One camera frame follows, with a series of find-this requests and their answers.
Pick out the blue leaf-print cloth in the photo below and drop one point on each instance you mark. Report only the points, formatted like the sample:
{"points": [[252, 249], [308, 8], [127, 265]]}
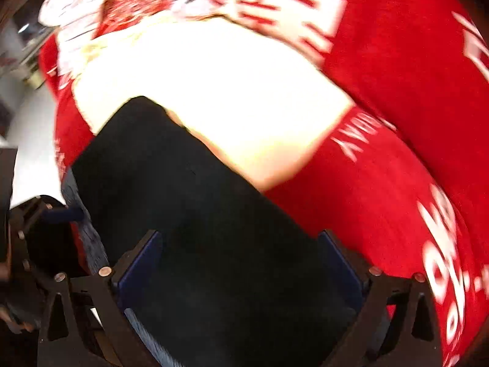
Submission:
{"points": [[82, 229]]}

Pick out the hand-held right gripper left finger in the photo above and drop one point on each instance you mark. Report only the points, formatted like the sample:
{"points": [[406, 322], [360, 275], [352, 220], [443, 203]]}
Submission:
{"points": [[141, 263]]}

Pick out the black pants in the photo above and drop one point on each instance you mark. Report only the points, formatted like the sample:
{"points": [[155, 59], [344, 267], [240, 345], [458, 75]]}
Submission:
{"points": [[210, 237]]}

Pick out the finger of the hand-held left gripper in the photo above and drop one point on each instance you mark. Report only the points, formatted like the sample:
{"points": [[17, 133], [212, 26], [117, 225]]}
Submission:
{"points": [[65, 214]]}

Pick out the white cloth with red-gold print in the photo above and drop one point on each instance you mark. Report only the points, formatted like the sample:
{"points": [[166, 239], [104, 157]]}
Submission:
{"points": [[214, 95]]}

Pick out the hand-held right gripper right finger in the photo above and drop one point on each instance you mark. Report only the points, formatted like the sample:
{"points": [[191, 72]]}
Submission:
{"points": [[340, 267]]}

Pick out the red printed blanket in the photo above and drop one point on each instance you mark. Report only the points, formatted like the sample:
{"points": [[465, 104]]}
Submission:
{"points": [[382, 84]]}

